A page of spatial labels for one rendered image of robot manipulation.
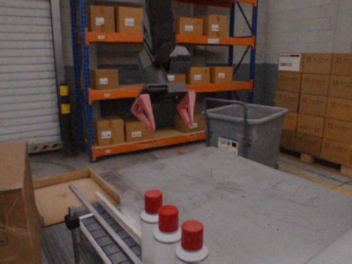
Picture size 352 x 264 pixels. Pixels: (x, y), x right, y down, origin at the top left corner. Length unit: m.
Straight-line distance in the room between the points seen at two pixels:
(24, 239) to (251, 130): 2.27
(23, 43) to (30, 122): 1.04
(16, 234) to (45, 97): 3.80
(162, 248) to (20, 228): 0.24
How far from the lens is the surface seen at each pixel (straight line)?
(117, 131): 3.95
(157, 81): 0.67
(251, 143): 2.67
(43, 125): 4.37
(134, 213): 0.99
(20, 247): 0.59
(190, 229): 0.44
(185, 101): 0.69
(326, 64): 3.80
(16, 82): 4.27
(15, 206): 0.55
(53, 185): 1.25
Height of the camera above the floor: 1.32
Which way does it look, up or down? 15 degrees down
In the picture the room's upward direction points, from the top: straight up
